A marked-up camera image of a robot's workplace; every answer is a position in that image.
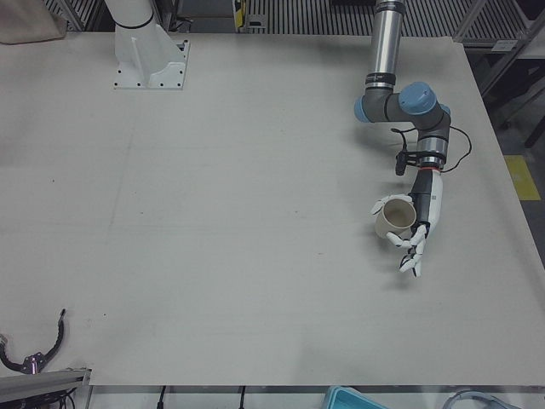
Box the beige fabric cover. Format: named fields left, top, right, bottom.
left=0, top=0, right=66, bottom=46

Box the yellow black striped post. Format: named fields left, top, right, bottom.
left=232, top=0, right=249, bottom=31

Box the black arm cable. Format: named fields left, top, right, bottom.
left=391, top=125, right=473, bottom=174

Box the clear plastic hose coil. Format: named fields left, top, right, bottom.
left=442, top=389, right=510, bottom=409

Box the black metal claw tool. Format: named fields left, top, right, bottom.
left=0, top=308, right=69, bottom=376

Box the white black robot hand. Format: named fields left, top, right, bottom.
left=370, top=169, right=445, bottom=279

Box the white paper cup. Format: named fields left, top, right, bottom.
left=374, top=198, right=418, bottom=240

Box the aluminium frame rack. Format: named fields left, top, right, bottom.
left=453, top=0, right=545, bottom=148

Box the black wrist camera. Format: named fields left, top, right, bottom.
left=394, top=151, right=421, bottom=176

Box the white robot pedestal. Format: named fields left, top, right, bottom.
left=104, top=0, right=192, bottom=91

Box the teal plastic bin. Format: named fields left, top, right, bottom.
left=322, top=385, right=395, bottom=409

